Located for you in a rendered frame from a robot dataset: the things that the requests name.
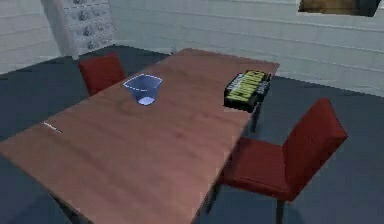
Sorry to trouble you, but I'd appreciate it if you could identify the brown wooden table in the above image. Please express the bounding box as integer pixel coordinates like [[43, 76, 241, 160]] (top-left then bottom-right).
[[0, 47, 280, 224]]

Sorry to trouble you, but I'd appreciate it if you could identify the blue glass bowl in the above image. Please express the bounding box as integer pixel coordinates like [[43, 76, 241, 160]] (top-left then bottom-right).
[[122, 73, 164, 107]]

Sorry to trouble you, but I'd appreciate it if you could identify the red upholstered chair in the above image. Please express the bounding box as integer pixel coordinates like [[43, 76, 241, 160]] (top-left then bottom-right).
[[204, 97, 349, 224], [78, 52, 127, 98]]

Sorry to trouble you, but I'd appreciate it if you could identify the white patterned cabinet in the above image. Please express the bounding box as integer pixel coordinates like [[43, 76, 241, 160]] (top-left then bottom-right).
[[40, 0, 116, 60]]

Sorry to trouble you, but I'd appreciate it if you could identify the thin white pen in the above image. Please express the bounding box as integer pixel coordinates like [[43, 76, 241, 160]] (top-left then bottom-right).
[[42, 121, 64, 134]]

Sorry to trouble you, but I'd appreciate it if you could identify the brown framed picture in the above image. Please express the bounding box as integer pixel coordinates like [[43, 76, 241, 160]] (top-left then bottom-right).
[[297, 0, 383, 18]]

